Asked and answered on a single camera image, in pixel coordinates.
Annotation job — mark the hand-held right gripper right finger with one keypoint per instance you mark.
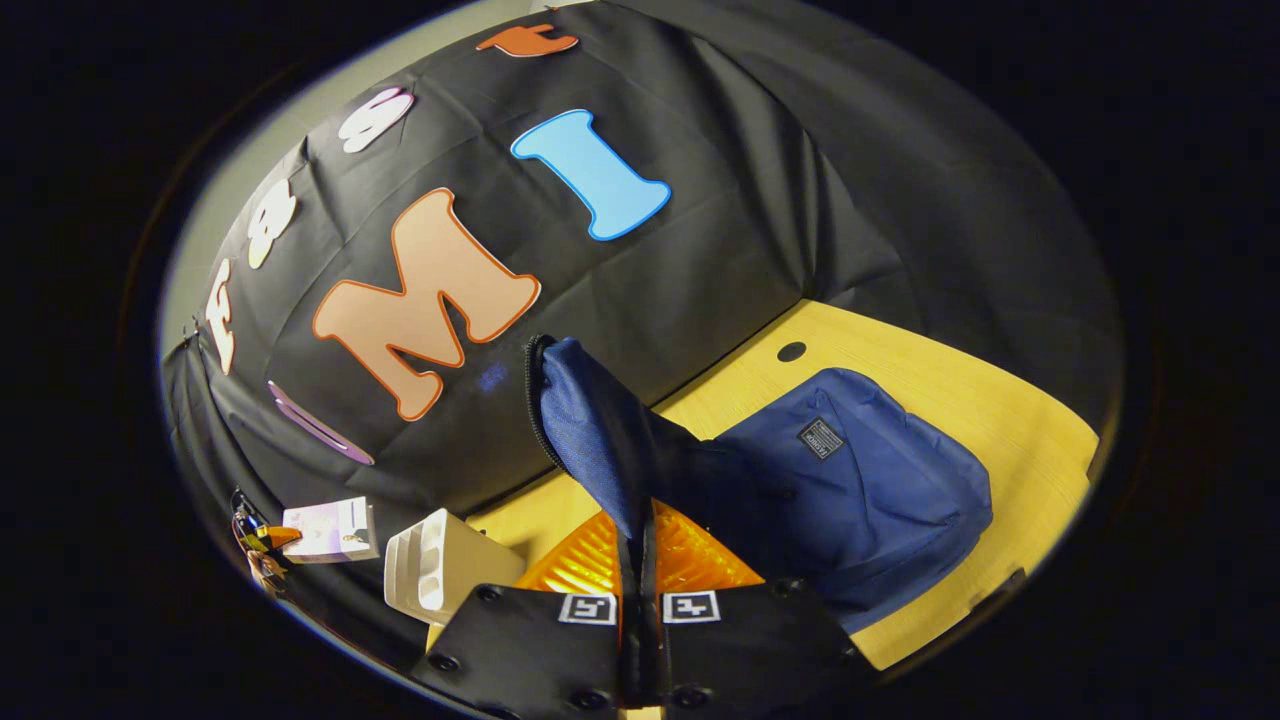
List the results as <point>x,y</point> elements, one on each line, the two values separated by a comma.
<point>750,650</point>

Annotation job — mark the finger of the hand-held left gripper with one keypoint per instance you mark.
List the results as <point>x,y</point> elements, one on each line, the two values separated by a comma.
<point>280,538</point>

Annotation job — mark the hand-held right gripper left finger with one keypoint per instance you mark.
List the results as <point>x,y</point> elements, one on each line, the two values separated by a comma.
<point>530,655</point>

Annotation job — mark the white bookshelf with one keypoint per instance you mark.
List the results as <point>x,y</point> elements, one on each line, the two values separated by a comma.
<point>460,565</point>

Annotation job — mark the blue schoolbag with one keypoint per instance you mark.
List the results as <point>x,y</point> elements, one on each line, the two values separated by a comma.
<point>880,500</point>

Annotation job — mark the black backdrop cloth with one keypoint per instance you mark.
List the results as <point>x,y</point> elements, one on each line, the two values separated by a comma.
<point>750,220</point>

